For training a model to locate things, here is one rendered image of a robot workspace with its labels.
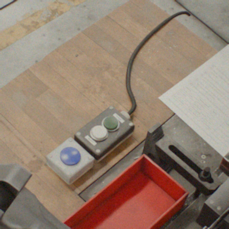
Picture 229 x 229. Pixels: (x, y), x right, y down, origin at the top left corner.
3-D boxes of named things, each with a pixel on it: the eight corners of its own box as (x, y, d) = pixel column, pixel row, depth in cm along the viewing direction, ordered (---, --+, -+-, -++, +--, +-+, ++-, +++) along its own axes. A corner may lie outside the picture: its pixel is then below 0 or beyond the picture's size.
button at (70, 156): (55, 159, 124) (55, 154, 122) (70, 147, 126) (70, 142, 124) (69, 172, 123) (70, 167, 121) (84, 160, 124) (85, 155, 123)
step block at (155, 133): (141, 155, 128) (147, 130, 121) (151, 146, 130) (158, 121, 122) (164, 175, 126) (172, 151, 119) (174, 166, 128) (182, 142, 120)
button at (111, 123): (99, 127, 129) (100, 121, 128) (110, 119, 131) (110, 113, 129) (110, 136, 128) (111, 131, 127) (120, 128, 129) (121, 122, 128)
